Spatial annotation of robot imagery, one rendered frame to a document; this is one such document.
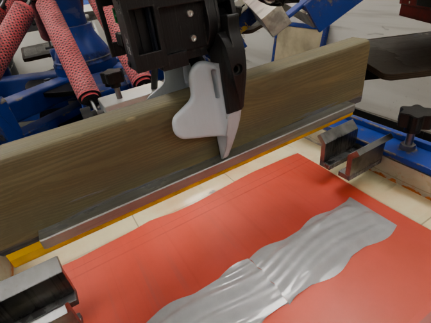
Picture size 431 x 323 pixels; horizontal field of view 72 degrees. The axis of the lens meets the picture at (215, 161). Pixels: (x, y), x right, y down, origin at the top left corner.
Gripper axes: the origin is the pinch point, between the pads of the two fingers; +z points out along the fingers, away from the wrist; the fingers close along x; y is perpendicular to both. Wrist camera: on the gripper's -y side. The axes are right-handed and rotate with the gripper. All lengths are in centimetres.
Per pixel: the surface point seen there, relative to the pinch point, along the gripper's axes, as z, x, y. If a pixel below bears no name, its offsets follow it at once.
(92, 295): 15.8, -2.9, 17.0
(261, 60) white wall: 80, -250, -201
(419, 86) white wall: 69, -78, -201
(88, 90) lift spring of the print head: 5.0, -44.2, 5.8
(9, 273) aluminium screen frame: 14.7, -11.4, 25.1
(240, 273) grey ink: 15.3, 4.9, 1.7
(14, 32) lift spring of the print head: -6, -66, 15
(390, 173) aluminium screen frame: 14.5, 4.4, -25.7
